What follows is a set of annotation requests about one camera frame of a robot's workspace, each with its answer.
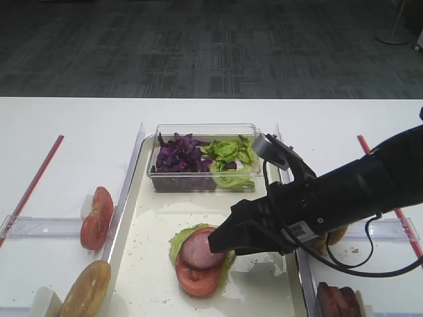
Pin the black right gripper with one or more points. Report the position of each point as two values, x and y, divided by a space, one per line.
258 226

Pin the round pink meat slice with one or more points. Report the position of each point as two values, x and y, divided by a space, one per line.
195 251

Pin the sliced meat stack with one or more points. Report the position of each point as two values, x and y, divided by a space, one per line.
336 302

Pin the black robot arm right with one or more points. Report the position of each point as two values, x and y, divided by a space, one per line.
388 178

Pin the lettuce leaf on tray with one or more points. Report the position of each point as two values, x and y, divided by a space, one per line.
178 239

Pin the tomato slice on tray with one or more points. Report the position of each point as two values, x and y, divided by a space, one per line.
197 282

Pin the green lettuce in container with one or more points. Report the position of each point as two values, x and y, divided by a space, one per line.
230 160

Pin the white block by meat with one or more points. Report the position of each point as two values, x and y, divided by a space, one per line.
366 310

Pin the upright tomato slices left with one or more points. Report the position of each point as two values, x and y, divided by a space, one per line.
96 225

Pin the sesame bun front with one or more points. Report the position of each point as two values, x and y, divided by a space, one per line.
318 244

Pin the sesame bun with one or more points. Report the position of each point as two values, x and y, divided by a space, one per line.
318 244
336 236

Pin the sesame bun rear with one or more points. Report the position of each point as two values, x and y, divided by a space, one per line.
336 236

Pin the clear plastic salad container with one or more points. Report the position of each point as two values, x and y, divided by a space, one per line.
204 132

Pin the purple cabbage leaves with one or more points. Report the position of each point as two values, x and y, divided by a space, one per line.
182 154

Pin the silver metal tray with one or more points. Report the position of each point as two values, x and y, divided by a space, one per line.
146 285

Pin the left long acrylic divider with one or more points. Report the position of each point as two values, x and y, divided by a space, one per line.
116 221

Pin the right upper acrylic holder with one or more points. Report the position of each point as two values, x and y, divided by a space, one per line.
387 230

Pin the acrylic holder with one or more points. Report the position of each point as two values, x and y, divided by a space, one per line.
387 230
33 227

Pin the right red tape strip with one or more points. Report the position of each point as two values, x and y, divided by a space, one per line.
398 212

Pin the red tape strip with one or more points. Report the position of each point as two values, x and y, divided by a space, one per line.
398 212
25 197

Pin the toasted bun half left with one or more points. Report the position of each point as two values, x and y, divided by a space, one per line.
88 291

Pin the white block left of bun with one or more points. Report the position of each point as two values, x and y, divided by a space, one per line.
46 303

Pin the left red tape strip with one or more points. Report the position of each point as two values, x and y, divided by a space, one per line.
25 197

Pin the left upper acrylic holder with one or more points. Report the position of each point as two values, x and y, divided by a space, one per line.
33 227

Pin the stanchion base background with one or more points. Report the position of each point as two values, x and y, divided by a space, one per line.
396 36

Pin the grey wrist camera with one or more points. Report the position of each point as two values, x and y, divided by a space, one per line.
273 151

